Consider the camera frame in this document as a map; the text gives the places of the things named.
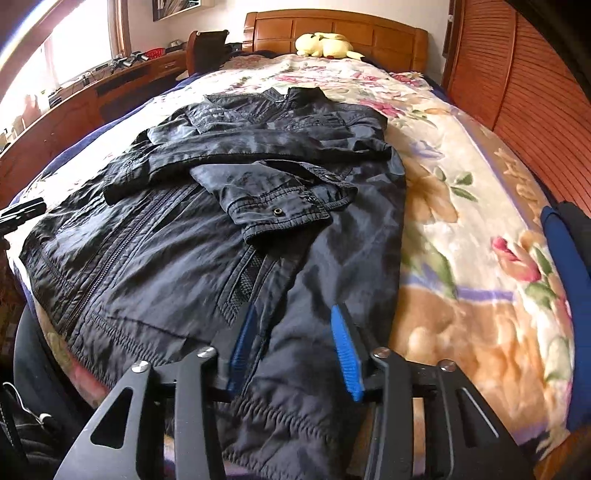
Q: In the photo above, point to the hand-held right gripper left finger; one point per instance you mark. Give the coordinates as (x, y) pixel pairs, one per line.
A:
(242, 346)

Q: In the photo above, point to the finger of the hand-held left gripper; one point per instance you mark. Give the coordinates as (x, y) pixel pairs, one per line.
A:
(23, 212)

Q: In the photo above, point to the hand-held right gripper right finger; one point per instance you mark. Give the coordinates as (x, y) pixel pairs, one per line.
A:
(348, 360)

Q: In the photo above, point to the black jacket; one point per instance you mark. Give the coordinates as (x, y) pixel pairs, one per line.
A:
(184, 258)

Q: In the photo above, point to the wooden desk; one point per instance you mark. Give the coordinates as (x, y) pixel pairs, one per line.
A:
(55, 129)

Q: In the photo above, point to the navy bed sheet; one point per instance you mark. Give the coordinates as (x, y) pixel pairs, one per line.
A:
(115, 124)

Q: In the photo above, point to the floral blanket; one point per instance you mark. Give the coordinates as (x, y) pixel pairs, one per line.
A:
(461, 277)

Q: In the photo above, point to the dark cloth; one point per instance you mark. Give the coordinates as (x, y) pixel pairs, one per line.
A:
(37, 378)

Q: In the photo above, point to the window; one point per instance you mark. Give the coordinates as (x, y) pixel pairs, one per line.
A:
(78, 41)

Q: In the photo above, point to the red basket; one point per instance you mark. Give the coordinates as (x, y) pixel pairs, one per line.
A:
(156, 52)

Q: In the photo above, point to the folded blue cloth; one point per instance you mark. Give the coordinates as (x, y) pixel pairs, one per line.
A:
(568, 300)

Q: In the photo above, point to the wooden chair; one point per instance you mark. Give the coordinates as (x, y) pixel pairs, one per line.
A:
(203, 50)

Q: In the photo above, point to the yellow plush toy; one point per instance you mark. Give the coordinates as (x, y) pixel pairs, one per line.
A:
(318, 45)

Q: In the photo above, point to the wooden bed headboard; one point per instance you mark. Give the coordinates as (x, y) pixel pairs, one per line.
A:
(388, 41)

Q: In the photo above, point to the wooden slatted wardrobe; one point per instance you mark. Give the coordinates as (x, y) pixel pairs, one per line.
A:
(531, 83)

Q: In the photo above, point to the white wall shelf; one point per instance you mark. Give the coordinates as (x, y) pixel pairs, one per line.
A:
(182, 7)

